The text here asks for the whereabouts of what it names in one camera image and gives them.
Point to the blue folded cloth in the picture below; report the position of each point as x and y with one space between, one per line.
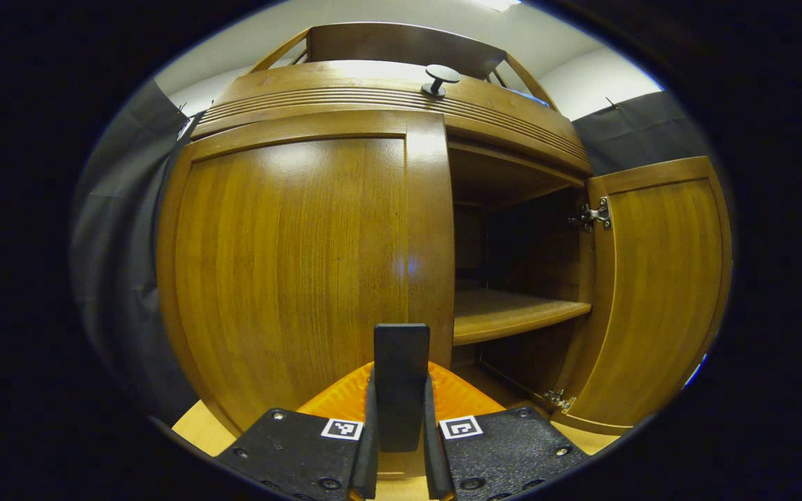
537 101

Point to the black backdrop cloth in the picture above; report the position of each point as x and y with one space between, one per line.
115 278

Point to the round black drawer knob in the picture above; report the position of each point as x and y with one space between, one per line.
441 75

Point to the wooden inner shelf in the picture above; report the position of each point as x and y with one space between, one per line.
505 313

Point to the wooden shoe cabinet door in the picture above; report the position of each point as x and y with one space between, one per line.
289 264
658 292

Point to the silver door hinge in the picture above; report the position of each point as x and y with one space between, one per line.
592 216
560 400

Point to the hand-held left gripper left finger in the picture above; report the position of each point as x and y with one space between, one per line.
365 459

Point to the large ceiling light panel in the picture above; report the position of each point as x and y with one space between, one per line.
495 4

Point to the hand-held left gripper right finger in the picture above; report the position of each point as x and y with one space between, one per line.
436 466

